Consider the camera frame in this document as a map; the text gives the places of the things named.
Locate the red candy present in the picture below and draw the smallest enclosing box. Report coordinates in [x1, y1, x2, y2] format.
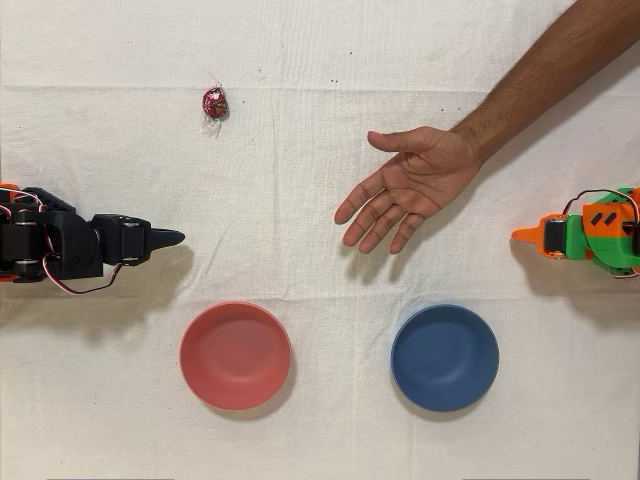
[200, 73, 231, 139]

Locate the person's bare forearm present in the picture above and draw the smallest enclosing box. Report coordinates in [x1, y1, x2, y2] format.
[452, 0, 640, 166]

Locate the person's bare hand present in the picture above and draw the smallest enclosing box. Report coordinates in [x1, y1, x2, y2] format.
[333, 125, 484, 255]

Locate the white tablecloth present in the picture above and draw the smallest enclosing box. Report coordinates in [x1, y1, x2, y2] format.
[0, 0, 640, 480]

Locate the pink bowl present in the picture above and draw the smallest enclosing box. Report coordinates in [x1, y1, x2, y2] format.
[178, 299, 293, 412]

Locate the blue bowl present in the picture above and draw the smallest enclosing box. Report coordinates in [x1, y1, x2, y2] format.
[389, 303, 501, 414]

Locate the orange arm servo cable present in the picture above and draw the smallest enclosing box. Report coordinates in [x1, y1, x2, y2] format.
[560, 188, 640, 224]

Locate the black gripper servo cable loop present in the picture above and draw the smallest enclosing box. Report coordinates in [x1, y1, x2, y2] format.
[43, 249, 125, 295]

